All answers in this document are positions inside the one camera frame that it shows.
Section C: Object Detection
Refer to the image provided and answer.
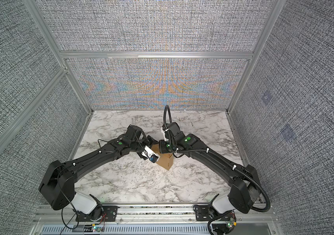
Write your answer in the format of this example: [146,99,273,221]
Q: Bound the aluminium enclosure frame bars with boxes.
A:
[0,0,288,203]

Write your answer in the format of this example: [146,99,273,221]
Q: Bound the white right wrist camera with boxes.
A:
[161,127,169,141]

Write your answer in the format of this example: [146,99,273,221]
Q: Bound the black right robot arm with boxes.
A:
[160,122,262,213]

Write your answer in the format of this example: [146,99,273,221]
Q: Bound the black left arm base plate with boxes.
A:
[75,206,119,222]

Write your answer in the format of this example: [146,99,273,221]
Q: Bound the brown cardboard box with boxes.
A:
[151,145,174,170]

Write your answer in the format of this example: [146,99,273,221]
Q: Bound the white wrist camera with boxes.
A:
[141,146,160,163]
[161,127,169,141]

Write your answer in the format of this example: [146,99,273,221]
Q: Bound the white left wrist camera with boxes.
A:
[141,146,160,163]

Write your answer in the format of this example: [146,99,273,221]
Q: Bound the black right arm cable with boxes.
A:
[162,104,272,235]

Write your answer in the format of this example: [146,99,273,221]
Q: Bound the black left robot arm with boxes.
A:
[39,125,157,221]

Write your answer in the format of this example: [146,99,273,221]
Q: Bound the aluminium front rail frame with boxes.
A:
[27,203,286,235]

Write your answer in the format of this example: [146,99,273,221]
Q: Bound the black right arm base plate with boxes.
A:
[193,204,236,222]

